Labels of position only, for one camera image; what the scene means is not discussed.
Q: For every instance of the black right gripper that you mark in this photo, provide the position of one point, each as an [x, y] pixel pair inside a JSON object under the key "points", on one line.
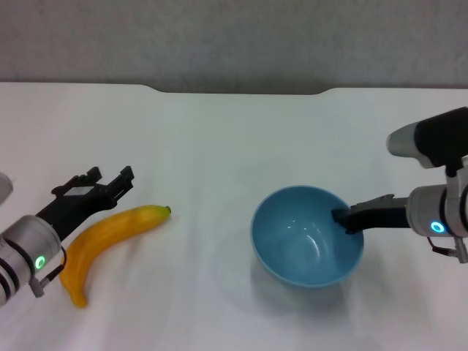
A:
{"points": [[384, 215]]}

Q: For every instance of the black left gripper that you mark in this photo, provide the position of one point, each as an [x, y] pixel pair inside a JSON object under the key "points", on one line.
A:
{"points": [[73, 206]]}

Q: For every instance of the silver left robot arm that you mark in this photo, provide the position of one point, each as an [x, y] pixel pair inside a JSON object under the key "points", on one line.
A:
{"points": [[22, 248]]}

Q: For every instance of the yellow banana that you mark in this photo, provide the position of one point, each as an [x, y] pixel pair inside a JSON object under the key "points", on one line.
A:
{"points": [[106, 232]]}

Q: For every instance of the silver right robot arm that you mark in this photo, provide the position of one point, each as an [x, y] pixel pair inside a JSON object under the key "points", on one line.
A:
{"points": [[428, 212]]}

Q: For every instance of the blue plastic bowl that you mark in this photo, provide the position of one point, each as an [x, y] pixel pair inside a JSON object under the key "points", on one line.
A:
{"points": [[292, 248]]}

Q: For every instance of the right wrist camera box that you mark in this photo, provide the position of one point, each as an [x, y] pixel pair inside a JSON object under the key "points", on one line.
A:
{"points": [[435, 135]]}

